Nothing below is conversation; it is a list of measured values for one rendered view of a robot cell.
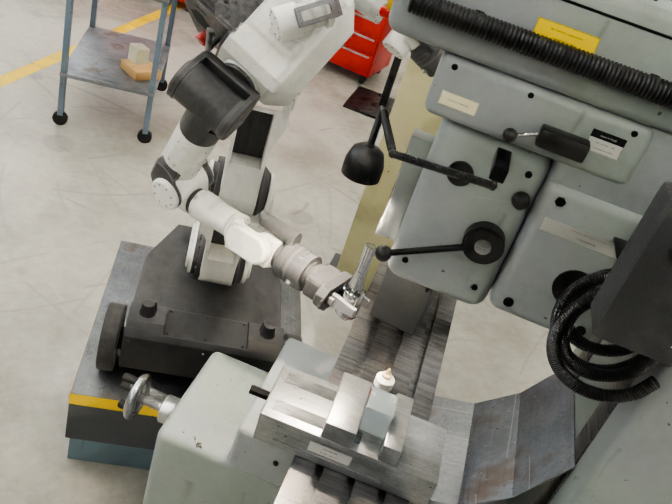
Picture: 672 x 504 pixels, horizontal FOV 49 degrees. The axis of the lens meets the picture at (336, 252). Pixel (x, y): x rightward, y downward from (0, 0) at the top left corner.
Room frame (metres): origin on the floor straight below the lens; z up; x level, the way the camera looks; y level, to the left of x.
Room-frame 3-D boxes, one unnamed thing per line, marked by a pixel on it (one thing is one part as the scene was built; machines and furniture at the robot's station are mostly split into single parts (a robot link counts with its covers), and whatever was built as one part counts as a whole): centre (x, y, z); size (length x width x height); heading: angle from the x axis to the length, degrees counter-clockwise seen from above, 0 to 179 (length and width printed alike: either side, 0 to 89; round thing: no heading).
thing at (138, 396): (1.27, 0.31, 0.66); 0.16 x 0.12 x 0.12; 84
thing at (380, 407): (1.05, -0.17, 1.07); 0.06 x 0.05 x 0.06; 176
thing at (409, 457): (1.05, -0.14, 1.01); 0.35 x 0.15 x 0.11; 86
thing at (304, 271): (1.31, 0.02, 1.13); 0.13 x 0.12 x 0.10; 156
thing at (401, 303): (1.58, -0.21, 1.06); 0.22 x 0.12 x 0.20; 168
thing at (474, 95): (1.21, -0.23, 1.68); 0.34 x 0.24 x 0.10; 84
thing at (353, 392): (1.05, -0.12, 1.05); 0.15 x 0.06 x 0.04; 176
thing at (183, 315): (1.90, 0.34, 0.59); 0.64 x 0.52 x 0.33; 13
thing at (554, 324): (1.00, -0.44, 1.45); 0.18 x 0.16 x 0.21; 84
